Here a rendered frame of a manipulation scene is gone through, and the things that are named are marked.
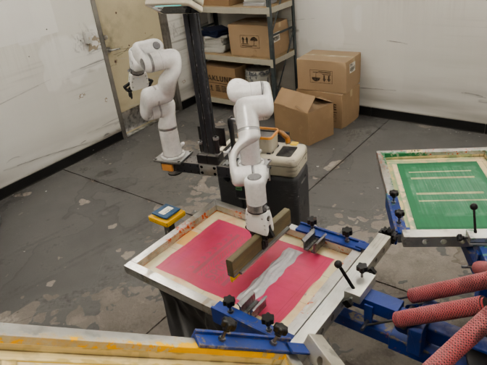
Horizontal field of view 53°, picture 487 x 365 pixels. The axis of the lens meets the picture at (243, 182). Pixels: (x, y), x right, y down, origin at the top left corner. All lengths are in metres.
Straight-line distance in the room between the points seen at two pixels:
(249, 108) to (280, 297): 0.70
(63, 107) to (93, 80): 0.46
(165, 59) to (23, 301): 2.20
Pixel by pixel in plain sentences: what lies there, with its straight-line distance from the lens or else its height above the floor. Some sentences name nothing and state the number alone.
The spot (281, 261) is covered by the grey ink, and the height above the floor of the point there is 0.96.
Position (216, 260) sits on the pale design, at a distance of 2.04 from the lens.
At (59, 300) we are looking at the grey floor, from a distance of 3.67.
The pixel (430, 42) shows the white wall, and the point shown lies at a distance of 5.38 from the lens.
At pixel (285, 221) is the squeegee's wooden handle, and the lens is 1.95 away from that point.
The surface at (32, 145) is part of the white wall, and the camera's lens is 5.31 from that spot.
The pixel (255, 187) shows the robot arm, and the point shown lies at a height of 1.36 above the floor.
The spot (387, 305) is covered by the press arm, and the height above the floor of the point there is 1.04.
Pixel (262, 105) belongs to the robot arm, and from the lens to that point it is 1.82.
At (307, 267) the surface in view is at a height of 0.95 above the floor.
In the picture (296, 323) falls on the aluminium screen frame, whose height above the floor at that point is 0.99.
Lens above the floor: 2.19
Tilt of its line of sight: 29 degrees down
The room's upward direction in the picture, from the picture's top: 7 degrees counter-clockwise
